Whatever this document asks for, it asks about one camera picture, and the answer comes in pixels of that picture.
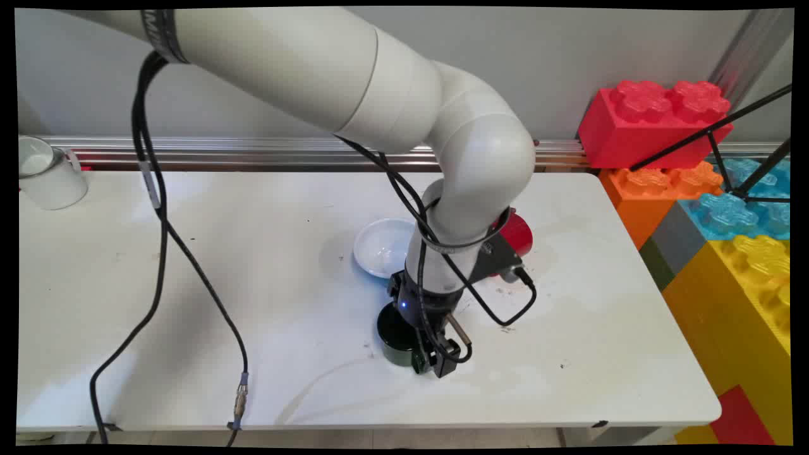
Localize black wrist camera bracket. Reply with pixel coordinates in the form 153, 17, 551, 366
471, 237, 525, 284

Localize narrow black arm strap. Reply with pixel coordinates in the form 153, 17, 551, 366
418, 197, 509, 249

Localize white mug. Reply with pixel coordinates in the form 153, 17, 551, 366
19, 136, 89, 210

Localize giant yellow toy block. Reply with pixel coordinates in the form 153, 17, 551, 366
662, 235, 793, 446

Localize blue bowl white inside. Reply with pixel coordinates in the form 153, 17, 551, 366
353, 218, 419, 279

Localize aluminium rail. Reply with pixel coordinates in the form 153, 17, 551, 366
25, 135, 791, 174

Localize wide black arm strap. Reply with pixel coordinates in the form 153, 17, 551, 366
140, 9, 190, 65

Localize giant orange toy block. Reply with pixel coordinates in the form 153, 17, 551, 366
599, 161, 724, 250

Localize black cable with metal connector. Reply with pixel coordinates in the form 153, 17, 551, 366
130, 51, 250, 446

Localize plain thick black cable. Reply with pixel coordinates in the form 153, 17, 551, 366
88, 51, 171, 446

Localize dark green toy block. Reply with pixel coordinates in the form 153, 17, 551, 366
638, 237, 676, 291

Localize red ceramic mug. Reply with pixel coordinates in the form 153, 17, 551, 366
490, 210, 533, 258

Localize giant red toy block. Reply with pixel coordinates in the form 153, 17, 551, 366
577, 79, 735, 170

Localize dark green enamel mug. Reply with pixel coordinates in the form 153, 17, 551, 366
377, 302, 423, 368

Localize small red toy block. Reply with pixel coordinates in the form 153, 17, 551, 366
709, 385, 777, 446

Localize thin black camera cable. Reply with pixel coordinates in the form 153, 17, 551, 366
334, 134, 538, 328

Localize black tripod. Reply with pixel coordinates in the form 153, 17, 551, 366
629, 83, 793, 204

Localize aluminium post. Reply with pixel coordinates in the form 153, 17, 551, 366
708, 9, 794, 111

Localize giant grey toy block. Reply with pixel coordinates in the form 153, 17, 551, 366
650, 201, 709, 276

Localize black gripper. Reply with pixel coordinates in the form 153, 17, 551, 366
387, 269, 471, 380

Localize giant cyan toy block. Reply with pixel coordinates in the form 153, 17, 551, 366
679, 158, 792, 241

